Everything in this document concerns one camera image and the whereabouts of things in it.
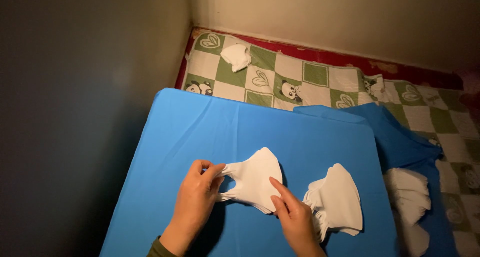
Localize person's right hand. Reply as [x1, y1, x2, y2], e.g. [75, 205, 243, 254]
[269, 176, 326, 257]

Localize person's left hand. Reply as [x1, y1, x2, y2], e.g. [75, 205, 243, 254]
[160, 159, 227, 251]

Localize white face mask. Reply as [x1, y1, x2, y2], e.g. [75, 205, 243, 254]
[215, 147, 284, 215]

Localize stack of white masks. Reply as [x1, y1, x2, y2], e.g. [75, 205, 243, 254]
[302, 163, 364, 243]

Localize bright blue table cover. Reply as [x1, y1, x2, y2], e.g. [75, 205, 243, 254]
[99, 87, 399, 257]

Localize heap of white masks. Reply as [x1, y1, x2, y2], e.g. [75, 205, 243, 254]
[382, 168, 433, 257]

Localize dark blue cloth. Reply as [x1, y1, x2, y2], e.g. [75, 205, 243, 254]
[293, 102, 460, 257]

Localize green checked panda quilt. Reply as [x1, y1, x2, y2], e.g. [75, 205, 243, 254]
[181, 31, 480, 257]

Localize crumpled white masks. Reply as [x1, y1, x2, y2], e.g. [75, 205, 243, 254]
[220, 44, 252, 73]

